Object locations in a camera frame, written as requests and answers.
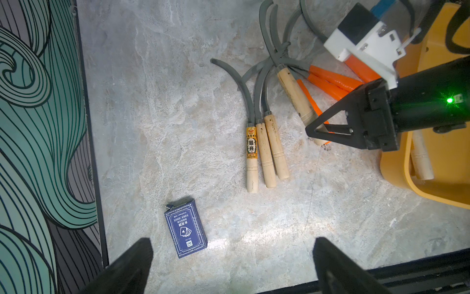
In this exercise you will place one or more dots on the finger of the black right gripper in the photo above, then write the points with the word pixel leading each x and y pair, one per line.
pixel 358 120

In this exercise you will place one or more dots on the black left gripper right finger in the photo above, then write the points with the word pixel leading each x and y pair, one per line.
pixel 338 274

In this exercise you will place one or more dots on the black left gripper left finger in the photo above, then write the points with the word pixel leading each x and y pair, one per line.
pixel 128 274

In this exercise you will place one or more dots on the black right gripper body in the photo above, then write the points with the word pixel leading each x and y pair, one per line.
pixel 437 98

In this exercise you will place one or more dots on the labelled wooden handle sickle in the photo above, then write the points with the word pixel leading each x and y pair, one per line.
pixel 251 132

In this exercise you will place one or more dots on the black vertical frame post left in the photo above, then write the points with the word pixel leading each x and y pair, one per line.
pixel 94 171

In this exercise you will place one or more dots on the large wooden handle sickle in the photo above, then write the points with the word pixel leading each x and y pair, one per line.
pixel 420 157

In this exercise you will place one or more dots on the orange handle sickle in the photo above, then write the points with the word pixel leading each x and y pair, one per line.
pixel 343 82
pixel 365 73
pixel 333 91
pixel 312 104

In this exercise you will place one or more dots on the blue playing card box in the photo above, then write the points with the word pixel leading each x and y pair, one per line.
pixel 185 226

